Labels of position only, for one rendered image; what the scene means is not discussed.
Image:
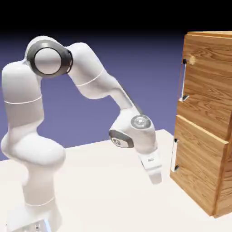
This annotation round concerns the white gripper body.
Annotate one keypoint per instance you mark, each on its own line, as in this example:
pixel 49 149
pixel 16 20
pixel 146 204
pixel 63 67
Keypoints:
pixel 154 172

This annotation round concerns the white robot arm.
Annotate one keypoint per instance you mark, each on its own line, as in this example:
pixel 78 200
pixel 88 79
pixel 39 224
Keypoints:
pixel 21 112

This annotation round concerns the short wooden cabinet door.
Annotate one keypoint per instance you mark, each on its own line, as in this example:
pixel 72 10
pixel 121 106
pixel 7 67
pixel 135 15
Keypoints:
pixel 195 163

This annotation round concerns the light wood cabinet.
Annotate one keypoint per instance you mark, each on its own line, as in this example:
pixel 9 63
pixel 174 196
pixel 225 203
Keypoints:
pixel 224 181

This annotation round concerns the tall wooden cabinet door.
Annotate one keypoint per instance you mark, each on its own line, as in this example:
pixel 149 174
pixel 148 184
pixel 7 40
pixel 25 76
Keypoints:
pixel 208 81

